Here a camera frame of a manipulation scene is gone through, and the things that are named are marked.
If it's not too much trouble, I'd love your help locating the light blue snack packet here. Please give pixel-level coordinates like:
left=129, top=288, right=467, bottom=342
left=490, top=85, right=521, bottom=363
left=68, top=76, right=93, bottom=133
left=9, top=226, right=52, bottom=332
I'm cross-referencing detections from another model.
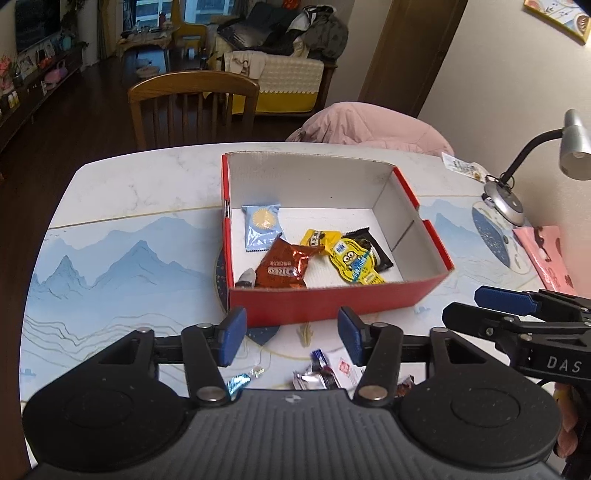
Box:
left=241, top=202, right=283, bottom=253

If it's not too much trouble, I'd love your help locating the television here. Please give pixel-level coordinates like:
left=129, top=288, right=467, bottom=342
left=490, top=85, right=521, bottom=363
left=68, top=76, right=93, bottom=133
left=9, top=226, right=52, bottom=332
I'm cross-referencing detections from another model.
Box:
left=14, top=0, right=62, bottom=54

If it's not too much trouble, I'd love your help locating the black cookie packet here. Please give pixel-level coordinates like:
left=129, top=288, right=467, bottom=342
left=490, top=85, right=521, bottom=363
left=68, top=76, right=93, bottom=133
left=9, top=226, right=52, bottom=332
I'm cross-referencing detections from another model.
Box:
left=342, top=226, right=394, bottom=272

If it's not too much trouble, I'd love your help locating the wooden coffee table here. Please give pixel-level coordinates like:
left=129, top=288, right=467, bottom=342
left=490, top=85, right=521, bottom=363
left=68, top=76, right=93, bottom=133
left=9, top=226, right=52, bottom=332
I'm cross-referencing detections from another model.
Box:
left=117, top=25, right=181, bottom=75

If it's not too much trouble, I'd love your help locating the silver desk lamp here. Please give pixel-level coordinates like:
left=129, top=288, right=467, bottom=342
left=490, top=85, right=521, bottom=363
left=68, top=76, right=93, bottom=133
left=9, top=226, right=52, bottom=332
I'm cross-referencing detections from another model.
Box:
left=481, top=109, right=591, bottom=227

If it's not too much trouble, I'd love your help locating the pink jacket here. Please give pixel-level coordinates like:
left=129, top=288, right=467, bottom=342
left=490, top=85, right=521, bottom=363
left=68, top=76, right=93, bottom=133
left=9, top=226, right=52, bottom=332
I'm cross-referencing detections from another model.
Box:
left=285, top=101, right=456, bottom=156

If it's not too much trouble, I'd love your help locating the white blue-edged milk packet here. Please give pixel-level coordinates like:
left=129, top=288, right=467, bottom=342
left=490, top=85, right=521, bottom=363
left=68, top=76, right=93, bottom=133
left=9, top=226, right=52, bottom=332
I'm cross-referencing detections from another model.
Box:
left=310, top=349, right=366, bottom=390

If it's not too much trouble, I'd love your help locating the yellow cartoon snack packet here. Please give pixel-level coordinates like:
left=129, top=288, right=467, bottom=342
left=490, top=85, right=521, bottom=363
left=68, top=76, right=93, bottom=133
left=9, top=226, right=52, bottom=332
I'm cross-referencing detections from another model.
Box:
left=328, top=237, right=387, bottom=285

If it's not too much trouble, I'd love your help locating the wooden door frame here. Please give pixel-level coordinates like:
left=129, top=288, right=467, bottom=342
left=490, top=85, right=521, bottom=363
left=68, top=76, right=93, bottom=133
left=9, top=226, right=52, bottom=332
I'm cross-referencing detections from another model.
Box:
left=357, top=0, right=470, bottom=119

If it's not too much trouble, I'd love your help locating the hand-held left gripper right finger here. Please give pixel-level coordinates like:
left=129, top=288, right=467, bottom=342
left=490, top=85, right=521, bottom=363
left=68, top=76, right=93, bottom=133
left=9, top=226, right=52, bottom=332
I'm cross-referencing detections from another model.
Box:
left=338, top=306, right=495, bottom=408

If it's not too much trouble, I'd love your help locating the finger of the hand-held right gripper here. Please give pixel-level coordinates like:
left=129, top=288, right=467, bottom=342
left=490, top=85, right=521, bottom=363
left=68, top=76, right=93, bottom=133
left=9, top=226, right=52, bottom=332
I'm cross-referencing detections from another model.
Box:
left=475, top=285, right=591, bottom=319
left=442, top=302, right=523, bottom=347

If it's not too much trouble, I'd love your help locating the small white printed packet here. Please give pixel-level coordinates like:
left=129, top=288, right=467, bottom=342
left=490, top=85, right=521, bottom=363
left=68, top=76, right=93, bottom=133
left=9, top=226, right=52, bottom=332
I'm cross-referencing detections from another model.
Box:
left=441, top=152, right=489, bottom=179

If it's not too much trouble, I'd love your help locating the red cardboard box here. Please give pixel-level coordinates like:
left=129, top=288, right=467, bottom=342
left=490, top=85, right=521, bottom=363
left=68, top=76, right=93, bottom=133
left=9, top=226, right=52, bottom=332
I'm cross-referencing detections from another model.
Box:
left=221, top=151, right=456, bottom=329

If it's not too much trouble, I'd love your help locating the person's right hand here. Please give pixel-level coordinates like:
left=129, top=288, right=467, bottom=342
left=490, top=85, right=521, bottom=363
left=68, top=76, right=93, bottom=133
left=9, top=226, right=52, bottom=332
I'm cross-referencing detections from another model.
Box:
left=552, top=382, right=581, bottom=458

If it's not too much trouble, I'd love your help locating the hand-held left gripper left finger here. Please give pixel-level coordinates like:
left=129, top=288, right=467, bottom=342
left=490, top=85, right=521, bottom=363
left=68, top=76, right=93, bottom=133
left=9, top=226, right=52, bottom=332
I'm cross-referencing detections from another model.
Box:
left=95, top=307, right=247, bottom=408

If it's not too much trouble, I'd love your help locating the yellow giraffe chair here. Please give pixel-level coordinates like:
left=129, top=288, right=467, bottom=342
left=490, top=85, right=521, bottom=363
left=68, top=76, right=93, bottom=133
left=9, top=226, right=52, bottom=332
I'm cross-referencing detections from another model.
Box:
left=172, top=0, right=209, bottom=61

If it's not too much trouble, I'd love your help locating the dark jacket pile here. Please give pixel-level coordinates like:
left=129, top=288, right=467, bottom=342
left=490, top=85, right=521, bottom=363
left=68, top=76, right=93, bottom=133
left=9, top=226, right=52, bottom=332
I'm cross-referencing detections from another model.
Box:
left=216, top=4, right=350, bottom=62

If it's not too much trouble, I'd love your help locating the yellow candy packet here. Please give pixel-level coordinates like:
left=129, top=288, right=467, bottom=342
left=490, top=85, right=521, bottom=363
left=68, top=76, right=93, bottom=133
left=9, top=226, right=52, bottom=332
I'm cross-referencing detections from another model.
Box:
left=300, top=229, right=343, bottom=256

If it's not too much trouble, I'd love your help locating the wooden chair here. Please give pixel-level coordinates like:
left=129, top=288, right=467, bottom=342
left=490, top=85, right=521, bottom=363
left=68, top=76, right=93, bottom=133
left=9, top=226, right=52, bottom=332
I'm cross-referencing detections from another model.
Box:
left=127, top=71, right=260, bottom=151

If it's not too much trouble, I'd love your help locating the dark wooden tv cabinet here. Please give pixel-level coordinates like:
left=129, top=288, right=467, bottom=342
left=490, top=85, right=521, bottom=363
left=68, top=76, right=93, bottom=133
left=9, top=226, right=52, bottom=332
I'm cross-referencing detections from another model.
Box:
left=0, top=41, right=89, bottom=154

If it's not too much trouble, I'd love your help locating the brown foil cookie packet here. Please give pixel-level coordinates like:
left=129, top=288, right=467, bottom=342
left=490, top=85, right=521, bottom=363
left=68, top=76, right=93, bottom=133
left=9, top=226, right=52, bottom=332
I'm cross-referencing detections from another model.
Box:
left=254, top=235, right=327, bottom=291

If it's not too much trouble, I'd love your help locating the blue foil candy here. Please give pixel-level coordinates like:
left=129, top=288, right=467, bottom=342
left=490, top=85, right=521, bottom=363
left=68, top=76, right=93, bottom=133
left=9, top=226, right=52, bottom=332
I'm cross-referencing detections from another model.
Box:
left=224, top=366, right=267, bottom=399

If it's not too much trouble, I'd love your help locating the yellow framed wall picture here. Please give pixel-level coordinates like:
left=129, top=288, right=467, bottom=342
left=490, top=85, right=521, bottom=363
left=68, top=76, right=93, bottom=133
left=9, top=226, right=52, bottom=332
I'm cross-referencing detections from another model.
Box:
left=523, top=0, right=591, bottom=45

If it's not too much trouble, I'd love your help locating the pink plastic bag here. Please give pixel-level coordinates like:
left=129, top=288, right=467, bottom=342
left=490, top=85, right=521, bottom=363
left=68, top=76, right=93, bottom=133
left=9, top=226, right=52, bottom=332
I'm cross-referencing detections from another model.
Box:
left=513, top=224, right=578, bottom=296

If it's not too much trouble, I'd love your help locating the silver purple candy wrapper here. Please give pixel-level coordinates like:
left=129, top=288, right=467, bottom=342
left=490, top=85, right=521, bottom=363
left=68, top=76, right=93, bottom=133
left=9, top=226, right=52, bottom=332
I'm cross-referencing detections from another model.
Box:
left=291, top=368, right=341, bottom=391

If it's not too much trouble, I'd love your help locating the sofa with cream cover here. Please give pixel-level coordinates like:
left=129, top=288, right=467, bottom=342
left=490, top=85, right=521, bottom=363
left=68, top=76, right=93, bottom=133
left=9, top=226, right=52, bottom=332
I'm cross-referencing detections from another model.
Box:
left=205, top=28, right=339, bottom=116

